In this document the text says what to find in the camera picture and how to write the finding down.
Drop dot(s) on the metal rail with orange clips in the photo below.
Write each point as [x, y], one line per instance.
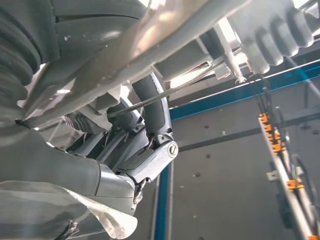
[282, 172]

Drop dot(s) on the clear plastic film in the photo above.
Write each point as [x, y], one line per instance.
[112, 222]

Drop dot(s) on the blue framed workbench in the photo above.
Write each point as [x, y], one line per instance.
[225, 97]

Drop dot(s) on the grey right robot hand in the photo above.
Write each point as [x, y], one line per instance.
[50, 165]

